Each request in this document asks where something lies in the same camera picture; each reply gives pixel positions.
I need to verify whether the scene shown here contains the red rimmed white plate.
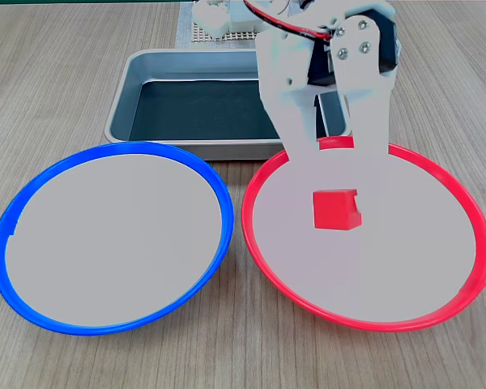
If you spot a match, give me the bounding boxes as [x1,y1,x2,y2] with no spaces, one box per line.
[241,135,486,334]

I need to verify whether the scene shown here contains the steel tray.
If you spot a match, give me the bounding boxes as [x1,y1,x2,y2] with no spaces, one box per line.
[104,48,352,161]

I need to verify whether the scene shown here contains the red cube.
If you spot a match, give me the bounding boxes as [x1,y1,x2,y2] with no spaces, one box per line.
[312,188,364,232]

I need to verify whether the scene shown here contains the red black arm cable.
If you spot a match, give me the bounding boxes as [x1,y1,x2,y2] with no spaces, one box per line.
[242,0,334,41]

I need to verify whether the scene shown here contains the pale perforated base plate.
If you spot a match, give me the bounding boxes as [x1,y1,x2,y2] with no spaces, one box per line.
[190,15,261,44]

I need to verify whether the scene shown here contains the blue rimmed white plate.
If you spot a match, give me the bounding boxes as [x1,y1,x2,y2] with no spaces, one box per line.
[0,140,236,336]

